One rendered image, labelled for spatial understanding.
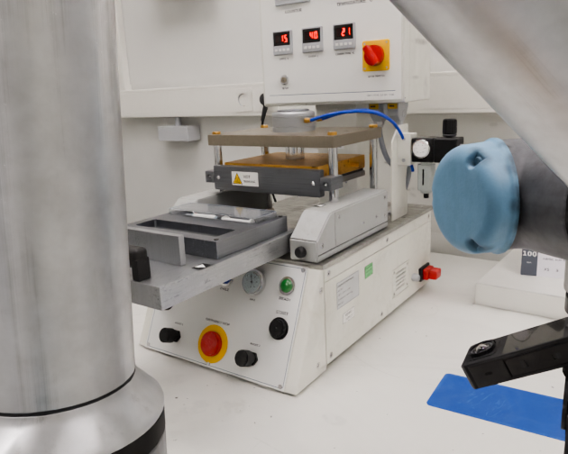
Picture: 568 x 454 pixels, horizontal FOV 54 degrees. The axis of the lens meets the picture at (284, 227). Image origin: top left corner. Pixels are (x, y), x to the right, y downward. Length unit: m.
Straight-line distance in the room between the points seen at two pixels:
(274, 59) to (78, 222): 0.98
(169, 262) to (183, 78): 1.31
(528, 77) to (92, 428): 0.25
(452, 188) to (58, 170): 0.24
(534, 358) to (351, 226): 0.46
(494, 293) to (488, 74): 0.95
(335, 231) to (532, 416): 0.37
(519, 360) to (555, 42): 0.35
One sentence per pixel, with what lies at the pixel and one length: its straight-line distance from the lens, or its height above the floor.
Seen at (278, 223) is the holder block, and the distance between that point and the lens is 0.84.
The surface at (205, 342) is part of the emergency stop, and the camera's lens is 0.92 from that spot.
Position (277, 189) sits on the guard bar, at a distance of 0.96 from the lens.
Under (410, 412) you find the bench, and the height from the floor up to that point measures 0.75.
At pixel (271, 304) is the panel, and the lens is 0.86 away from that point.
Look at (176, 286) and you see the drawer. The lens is 0.68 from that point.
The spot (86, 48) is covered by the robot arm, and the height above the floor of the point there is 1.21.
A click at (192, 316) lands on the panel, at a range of 0.96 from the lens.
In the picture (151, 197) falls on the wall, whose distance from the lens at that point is 2.21.
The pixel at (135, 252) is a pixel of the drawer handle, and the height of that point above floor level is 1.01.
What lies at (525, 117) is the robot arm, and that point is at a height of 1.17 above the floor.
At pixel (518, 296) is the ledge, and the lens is 1.15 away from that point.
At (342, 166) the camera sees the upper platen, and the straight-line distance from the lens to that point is 0.99.
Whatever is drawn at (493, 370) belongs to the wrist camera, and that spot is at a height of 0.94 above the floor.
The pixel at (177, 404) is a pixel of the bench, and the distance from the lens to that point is 0.86.
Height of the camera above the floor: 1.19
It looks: 14 degrees down
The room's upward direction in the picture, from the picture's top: 3 degrees counter-clockwise
